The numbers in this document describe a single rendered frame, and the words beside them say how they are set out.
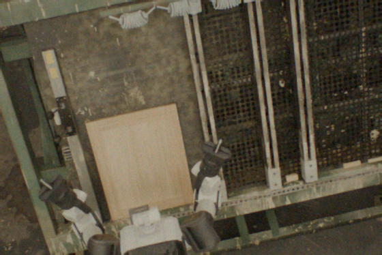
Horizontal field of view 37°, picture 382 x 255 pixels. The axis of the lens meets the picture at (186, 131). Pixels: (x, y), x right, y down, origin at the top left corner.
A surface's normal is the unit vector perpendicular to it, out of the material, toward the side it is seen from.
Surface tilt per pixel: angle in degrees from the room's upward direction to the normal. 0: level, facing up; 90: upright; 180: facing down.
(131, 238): 23
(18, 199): 0
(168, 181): 55
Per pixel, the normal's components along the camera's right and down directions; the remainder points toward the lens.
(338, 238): -0.06, -0.48
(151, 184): 0.14, 0.42
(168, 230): -0.14, -0.77
